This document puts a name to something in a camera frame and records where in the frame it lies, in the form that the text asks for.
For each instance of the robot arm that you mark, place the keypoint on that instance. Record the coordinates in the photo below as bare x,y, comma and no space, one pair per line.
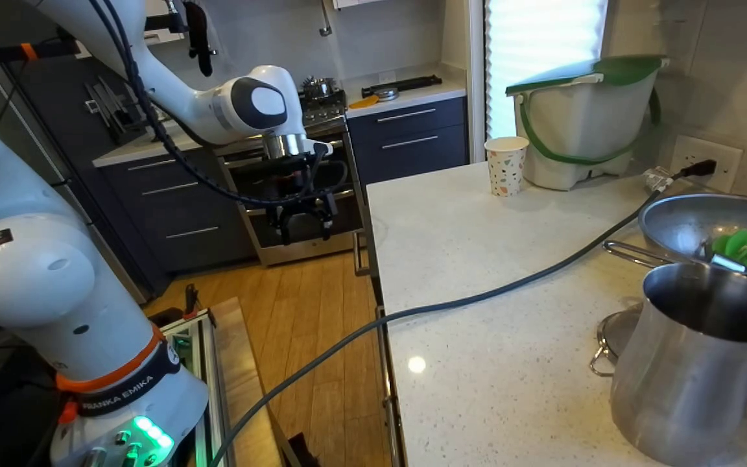
30,259

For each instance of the steel pitcher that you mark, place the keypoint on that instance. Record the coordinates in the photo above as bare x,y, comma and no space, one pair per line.
685,376

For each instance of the window blind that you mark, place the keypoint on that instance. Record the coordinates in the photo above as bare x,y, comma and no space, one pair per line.
542,58

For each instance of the steel stove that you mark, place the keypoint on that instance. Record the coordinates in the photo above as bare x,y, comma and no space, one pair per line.
341,214

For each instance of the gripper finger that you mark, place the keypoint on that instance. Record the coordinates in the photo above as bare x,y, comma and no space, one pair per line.
326,222
284,228

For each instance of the speckled paper cup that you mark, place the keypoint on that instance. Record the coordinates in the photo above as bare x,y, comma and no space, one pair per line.
506,165

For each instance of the orange spatula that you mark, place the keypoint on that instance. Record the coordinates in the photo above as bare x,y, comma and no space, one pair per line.
364,102

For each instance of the oven door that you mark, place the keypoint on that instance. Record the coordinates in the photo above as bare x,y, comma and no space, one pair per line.
347,220

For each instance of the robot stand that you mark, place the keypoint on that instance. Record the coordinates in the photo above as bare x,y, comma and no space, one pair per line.
231,383

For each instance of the steel kettle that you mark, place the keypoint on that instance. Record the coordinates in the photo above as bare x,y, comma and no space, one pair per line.
319,87

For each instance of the white wall socket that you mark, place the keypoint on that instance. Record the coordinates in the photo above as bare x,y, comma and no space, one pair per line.
704,150

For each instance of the steel bowl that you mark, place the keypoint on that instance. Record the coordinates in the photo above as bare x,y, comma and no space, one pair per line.
678,224

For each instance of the steel strainer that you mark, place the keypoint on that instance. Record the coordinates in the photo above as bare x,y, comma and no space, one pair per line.
616,331

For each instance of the dark blue cabinet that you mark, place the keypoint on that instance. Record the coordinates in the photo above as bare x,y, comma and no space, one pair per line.
412,155
179,214

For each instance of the green utensils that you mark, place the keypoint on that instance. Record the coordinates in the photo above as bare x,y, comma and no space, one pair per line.
746,250

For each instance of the drawer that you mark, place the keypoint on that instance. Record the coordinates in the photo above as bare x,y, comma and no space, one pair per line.
406,117
412,159

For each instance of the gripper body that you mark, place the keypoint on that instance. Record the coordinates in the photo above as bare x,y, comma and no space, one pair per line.
299,185

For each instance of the black clamp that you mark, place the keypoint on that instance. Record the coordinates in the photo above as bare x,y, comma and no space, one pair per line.
190,301

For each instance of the white bin with green lid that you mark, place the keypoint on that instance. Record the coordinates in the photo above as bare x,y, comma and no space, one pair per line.
581,117

